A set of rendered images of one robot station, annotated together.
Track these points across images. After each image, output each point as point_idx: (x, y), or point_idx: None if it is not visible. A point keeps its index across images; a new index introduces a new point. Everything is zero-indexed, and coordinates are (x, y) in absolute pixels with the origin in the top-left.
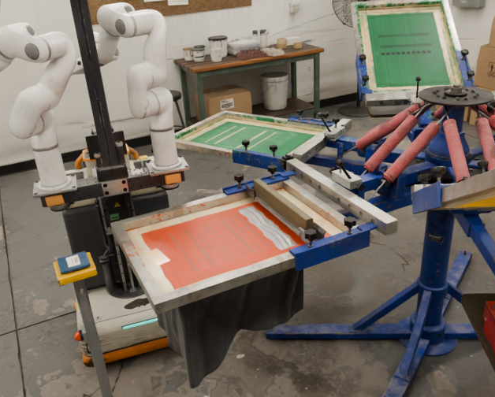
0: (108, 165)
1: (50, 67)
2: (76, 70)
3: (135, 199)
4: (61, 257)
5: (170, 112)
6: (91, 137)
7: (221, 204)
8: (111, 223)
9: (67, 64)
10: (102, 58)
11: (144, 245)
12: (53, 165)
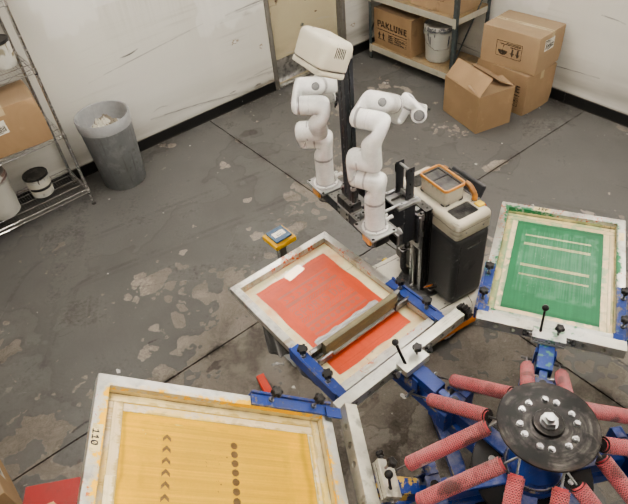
0: (346, 196)
1: (311, 117)
2: None
3: (435, 229)
4: (281, 226)
5: (373, 195)
6: None
7: (381, 286)
8: (324, 231)
9: (316, 122)
10: None
11: (307, 260)
12: (318, 172)
